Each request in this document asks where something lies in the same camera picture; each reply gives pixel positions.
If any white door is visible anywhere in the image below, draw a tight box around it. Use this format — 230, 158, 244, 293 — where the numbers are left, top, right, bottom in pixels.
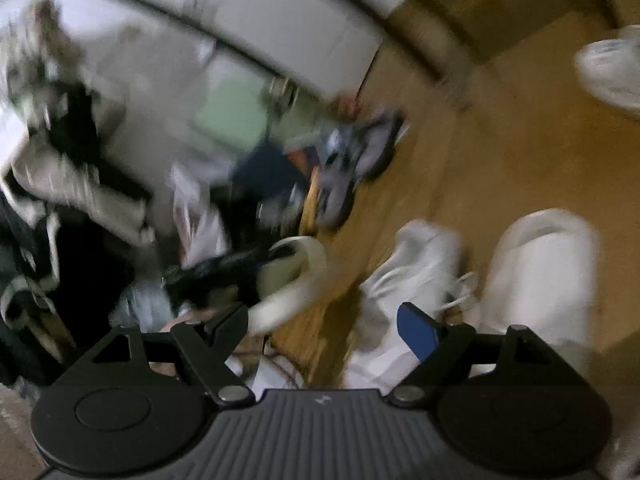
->
210, 0, 386, 101

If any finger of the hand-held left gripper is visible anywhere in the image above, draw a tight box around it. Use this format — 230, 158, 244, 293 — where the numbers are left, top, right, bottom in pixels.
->
227, 250, 281, 286

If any dark blue box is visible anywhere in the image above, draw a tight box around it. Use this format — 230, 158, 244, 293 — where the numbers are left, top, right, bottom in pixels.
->
232, 140, 311, 221

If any dark wooden table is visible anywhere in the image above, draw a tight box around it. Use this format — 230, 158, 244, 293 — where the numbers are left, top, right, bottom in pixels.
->
295, 0, 476, 111

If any black hanging garment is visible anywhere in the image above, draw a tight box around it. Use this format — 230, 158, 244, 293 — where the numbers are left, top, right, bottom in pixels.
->
50, 85, 106, 171

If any black pole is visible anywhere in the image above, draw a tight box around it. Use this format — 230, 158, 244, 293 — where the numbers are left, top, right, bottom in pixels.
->
80, 0, 351, 103

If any dark striped garment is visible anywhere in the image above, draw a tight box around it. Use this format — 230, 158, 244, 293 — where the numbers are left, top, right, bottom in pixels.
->
0, 195, 71, 391

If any patterned hanging cloth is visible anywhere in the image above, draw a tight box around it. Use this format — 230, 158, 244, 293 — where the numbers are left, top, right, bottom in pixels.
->
0, 0, 81, 121

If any orange red packet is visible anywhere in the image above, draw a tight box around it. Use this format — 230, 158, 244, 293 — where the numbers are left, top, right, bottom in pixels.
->
340, 92, 366, 116

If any white ribbed slide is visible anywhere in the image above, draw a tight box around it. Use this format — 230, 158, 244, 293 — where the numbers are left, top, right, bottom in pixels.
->
247, 236, 332, 336

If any yellow cloth strip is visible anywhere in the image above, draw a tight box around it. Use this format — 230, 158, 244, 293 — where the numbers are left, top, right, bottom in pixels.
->
300, 170, 326, 236

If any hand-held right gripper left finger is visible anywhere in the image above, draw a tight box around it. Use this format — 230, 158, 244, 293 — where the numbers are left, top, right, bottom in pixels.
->
75, 302, 256, 406

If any pale green board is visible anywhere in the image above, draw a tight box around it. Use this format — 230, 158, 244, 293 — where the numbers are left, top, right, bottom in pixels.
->
192, 57, 273, 148

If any white plastic bag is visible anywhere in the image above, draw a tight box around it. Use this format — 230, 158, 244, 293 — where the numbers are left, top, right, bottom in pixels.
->
167, 162, 231, 266

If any white strap sneaker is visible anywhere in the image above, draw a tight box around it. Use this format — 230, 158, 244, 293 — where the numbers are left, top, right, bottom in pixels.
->
470, 209, 603, 381
345, 219, 478, 390

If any grey black-soled sandal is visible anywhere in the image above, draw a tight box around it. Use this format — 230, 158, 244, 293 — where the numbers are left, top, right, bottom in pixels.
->
350, 110, 403, 181
315, 160, 361, 228

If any white clog purple charm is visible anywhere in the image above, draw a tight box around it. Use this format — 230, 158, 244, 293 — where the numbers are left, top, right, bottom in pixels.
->
574, 26, 640, 121

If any shiny green gift bag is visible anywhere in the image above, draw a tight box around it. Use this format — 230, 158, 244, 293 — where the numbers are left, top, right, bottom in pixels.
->
267, 77, 341, 151

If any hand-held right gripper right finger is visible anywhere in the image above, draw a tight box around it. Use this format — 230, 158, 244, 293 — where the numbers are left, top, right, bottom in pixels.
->
385, 301, 571, 408

